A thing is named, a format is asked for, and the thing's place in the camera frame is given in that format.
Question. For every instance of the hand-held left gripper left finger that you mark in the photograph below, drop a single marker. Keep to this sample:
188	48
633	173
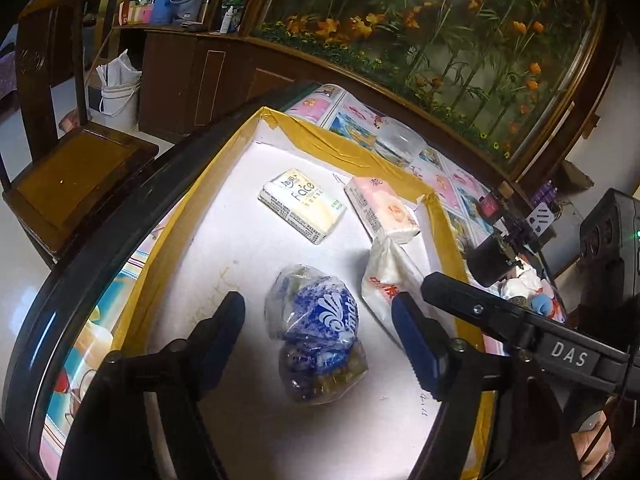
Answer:
220	330

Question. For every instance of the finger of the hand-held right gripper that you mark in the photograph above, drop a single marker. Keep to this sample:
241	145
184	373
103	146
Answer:
475	307

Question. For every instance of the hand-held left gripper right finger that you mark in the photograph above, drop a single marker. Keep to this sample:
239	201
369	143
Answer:
415	345

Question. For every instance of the blue towel with red bag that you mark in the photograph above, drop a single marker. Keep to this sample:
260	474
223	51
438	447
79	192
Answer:
542	305

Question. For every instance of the white red print tissue pack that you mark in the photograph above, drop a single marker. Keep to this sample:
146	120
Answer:
390	280

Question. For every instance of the blue white bagged tissue roll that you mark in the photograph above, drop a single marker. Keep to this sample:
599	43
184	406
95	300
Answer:
315	320

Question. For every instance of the yellow taped cardboard box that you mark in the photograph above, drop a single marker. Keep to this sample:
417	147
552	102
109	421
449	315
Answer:
240	220

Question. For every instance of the pink tissue pack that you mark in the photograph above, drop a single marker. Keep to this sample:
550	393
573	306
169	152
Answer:
380	210

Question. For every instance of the cream tissue pack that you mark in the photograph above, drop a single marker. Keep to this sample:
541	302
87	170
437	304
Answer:
300	205

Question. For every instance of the person's right hand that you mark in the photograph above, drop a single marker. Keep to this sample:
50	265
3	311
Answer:
592	450

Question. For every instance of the black cylindrical motor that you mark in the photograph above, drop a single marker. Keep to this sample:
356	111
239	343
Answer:
487	262

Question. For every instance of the black devices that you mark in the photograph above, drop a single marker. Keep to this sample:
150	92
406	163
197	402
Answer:
520	232

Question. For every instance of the black jar with wooden lid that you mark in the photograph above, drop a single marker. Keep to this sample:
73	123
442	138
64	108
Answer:
487	205

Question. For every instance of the white slotted phone stand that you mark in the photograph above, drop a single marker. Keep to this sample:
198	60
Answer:
542	220

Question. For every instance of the purple can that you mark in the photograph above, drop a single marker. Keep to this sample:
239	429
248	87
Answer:
552	194
541	194

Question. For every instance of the clear plastic cup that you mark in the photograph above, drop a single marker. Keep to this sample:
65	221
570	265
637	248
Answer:
397	137

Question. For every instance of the wooden chair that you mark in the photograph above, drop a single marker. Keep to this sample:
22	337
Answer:
75	170

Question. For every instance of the white plastic bucket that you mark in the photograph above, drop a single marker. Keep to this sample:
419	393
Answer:
120	105

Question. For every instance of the wooden sideboard cabinet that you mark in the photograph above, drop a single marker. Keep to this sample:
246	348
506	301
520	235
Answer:
175	75

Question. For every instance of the framed bamboo flower display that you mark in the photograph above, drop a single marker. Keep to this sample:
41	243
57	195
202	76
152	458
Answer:
450	35

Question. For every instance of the white spray bottle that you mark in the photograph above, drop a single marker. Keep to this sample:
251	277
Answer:
228	19

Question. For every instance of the pink box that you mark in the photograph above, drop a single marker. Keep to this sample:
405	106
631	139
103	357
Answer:
141	13

